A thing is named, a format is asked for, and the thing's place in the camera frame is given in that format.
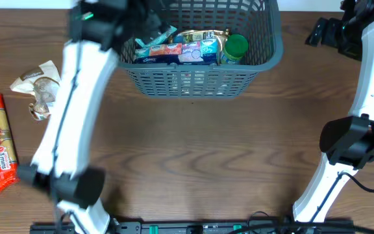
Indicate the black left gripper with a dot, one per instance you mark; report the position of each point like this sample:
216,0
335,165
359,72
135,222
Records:
152,28

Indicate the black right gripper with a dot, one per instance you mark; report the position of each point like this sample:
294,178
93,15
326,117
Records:
331,26

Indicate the small teal packet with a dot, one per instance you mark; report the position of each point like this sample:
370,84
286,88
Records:
160,39

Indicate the blue tissue pack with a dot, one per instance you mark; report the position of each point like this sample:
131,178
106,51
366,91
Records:
192,53

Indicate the gold foil food pouch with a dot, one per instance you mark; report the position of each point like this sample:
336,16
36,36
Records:
197,35

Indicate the green lid jar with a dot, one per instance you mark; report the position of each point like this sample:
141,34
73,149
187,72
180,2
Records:
234,49

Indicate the white brown snack bag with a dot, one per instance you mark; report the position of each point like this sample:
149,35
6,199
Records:
43,83

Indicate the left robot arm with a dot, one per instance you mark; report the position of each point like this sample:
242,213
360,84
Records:
60,167

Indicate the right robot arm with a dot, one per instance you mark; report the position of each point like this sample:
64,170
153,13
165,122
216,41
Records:
346,144

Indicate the grey plastic basket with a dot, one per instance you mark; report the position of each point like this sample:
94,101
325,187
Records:
258,21

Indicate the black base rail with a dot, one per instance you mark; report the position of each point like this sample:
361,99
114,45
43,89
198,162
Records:
253,225

